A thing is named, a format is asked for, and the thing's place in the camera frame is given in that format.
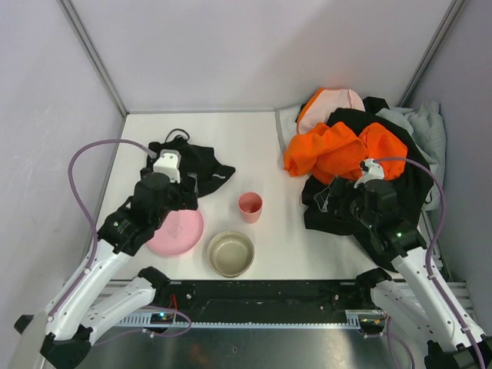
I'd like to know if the small black cloth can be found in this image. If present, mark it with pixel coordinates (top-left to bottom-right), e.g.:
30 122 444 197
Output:
148 128 236 198

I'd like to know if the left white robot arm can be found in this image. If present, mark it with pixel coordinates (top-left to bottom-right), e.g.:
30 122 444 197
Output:
8 169 196 368

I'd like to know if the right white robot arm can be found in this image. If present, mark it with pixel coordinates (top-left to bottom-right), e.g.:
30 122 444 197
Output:
313 178 491 368

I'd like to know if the large black cloth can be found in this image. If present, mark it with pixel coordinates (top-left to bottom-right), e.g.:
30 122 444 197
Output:
301 97 434 272

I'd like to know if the white grey-trim cloth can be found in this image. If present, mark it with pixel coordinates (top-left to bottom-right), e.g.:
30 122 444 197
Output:
274 105 301 153

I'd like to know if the pink orange cloth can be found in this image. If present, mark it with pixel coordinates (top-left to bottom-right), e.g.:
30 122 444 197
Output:
296 88 365 134

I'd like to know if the grey cloth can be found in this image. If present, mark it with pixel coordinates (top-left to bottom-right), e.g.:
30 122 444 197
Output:
375 100 447 211

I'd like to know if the pink plate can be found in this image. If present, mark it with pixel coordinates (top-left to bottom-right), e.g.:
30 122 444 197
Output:
147 210 204 257

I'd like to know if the pink cup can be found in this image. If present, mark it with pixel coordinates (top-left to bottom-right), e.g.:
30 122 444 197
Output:
238 192 263 224

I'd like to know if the beige bowl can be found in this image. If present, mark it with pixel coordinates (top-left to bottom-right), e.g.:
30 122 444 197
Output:
206 231 254 278

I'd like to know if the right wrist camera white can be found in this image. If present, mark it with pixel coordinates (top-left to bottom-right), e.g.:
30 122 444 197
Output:
354 158 385 188

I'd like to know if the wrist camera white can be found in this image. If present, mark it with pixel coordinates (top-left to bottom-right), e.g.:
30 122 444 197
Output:
354 158 385 188
152 149 181 184

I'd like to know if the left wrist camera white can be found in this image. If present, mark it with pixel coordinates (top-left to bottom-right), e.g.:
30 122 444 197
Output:
152 149 181 184

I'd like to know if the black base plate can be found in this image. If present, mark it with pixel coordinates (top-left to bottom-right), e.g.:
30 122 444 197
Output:
154 280 377 318

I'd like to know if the grey cable duct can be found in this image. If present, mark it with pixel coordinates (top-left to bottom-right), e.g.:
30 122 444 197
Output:
115 310 387 330

